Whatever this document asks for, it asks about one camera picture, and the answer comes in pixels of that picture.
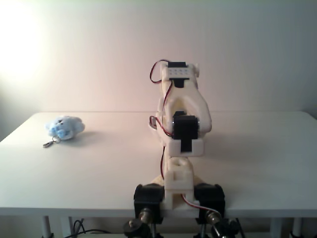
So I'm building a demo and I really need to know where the white table leg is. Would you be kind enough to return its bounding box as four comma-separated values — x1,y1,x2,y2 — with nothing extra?
60,217,70,238
269,218,282,238
42,215,52,238

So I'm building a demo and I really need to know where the white red base cable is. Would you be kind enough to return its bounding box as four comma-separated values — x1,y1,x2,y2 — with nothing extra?
180,193,221,214

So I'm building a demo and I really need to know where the black table clamp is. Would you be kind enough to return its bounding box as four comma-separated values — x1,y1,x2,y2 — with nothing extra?
194,183,226,238
133,183,166,238

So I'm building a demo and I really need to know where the black tripod mount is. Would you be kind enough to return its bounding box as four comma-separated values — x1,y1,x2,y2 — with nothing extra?
123,219,152,238

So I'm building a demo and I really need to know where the black cable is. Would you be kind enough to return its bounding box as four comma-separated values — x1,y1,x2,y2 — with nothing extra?
70,219,110,238

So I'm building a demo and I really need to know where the black camera stand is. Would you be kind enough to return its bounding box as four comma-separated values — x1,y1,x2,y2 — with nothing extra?
210,218,247,238

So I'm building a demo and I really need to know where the red servo cable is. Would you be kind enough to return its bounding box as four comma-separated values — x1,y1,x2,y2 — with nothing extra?
149,81,174,137
150,60,166,84
159,146,167,179

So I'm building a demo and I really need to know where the skyblue plush doll keychain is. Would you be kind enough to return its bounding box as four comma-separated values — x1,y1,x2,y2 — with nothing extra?
42,115,86,149

